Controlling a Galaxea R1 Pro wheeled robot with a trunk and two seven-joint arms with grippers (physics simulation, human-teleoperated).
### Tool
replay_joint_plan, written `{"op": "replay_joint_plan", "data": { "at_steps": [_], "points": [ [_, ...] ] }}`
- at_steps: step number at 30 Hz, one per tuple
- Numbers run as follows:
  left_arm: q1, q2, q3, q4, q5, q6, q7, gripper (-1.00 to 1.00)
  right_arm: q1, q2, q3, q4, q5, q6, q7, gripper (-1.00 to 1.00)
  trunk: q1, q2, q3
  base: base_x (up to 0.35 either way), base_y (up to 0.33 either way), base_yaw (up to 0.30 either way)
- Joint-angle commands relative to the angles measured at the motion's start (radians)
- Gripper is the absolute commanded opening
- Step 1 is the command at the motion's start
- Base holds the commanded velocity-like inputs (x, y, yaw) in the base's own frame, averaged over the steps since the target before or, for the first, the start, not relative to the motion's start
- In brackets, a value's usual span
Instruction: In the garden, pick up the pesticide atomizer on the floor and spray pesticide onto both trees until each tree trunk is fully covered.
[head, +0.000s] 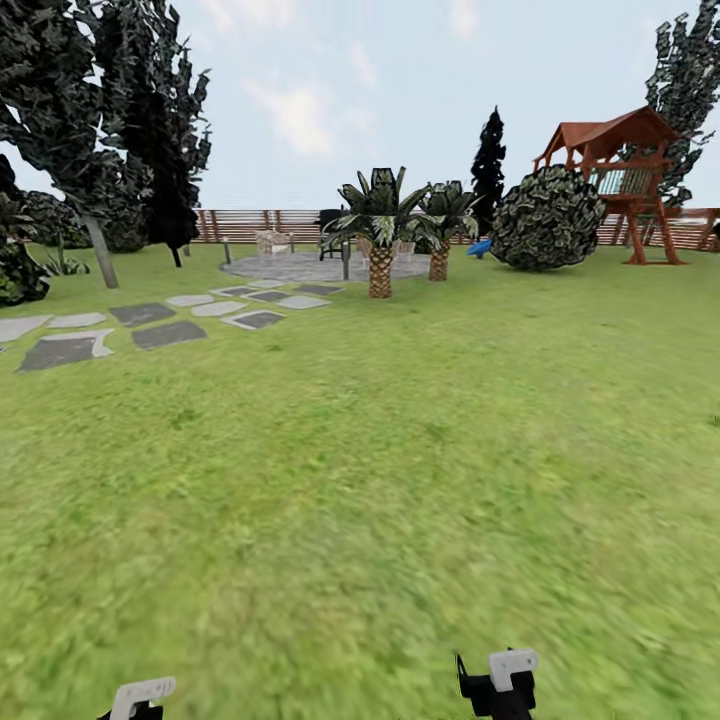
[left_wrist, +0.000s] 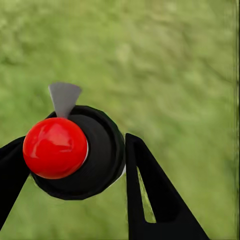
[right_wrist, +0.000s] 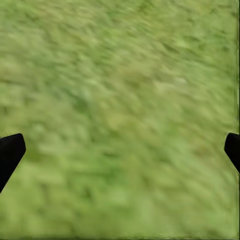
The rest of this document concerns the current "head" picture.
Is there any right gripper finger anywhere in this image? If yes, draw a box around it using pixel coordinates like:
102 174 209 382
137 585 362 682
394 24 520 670
459 669 488 697

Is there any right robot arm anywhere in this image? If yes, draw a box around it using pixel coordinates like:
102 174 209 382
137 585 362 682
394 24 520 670
459 647 539 720

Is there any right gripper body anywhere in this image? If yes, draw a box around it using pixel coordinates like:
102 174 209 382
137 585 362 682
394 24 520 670
468 672 536 720

